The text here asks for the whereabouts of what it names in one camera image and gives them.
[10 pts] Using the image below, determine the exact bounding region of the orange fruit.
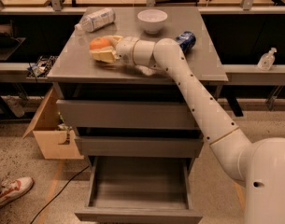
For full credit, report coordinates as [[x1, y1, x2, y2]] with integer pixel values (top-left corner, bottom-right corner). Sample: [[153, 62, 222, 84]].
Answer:
[[90, 37, 110, 50]]

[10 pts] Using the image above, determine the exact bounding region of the clear plastic water bottle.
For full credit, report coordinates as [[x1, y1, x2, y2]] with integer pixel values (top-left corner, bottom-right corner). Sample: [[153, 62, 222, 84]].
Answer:
[[75, 7, 116, 33]]

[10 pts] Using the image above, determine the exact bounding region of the black floor cable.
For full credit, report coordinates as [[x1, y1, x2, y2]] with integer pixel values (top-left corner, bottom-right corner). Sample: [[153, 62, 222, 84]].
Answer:
[[29, 164, 91, 224]]

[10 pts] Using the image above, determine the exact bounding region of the tray of small parts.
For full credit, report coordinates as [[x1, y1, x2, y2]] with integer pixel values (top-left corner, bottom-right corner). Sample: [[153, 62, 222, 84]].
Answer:
[[27, 55, 57, 78]]

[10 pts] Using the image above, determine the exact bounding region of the white ceramic bowl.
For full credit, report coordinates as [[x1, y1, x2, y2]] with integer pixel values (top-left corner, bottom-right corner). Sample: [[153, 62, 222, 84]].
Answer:
[[137, 9, 168, 34]]

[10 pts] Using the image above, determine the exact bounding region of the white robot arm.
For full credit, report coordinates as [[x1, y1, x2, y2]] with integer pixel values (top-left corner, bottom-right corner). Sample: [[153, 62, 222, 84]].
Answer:
[[90, 35, 285, 224]]

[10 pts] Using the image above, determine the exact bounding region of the white red sneaker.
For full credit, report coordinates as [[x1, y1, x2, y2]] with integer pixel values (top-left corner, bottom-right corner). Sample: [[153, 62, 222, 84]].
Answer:
[[0, 177, 35, 209]]

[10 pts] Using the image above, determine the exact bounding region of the grey open bottom drawer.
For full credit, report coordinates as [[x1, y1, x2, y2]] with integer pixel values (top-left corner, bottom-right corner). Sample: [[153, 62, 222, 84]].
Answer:
[[75, 157, 202, 224]]

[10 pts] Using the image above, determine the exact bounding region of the blue soda can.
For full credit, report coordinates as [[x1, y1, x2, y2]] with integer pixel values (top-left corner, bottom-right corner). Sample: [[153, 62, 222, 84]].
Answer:
[[175, 31, 196, 53]]

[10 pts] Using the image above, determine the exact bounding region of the grey middle drawer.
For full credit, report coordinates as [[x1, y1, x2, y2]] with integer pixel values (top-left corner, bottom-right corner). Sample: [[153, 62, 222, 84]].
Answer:
[[75, 136, 203, 158]]

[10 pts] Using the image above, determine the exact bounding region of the grey drawer cabinet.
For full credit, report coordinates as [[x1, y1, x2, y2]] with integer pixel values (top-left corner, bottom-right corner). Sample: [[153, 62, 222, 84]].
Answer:
[[47, 7, 229, 161]]

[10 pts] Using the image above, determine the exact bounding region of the grey top drawer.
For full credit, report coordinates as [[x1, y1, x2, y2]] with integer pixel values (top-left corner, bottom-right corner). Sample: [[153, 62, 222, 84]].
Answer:
[[57, 100, 198, 130]]

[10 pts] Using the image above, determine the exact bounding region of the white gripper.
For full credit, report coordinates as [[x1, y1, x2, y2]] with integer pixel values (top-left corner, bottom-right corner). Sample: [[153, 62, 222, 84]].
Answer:
[[90, 35, 139, 65]]

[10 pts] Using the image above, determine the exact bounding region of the cardboard box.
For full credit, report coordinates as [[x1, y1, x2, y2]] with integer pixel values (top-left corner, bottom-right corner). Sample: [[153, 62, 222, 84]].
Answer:
[[23, 88, 83, 160]]

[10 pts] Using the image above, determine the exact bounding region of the clear hand sanitizer bottle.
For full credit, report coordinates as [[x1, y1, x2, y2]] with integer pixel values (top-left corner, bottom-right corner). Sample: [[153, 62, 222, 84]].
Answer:
[[257, 48, 277, 71]]

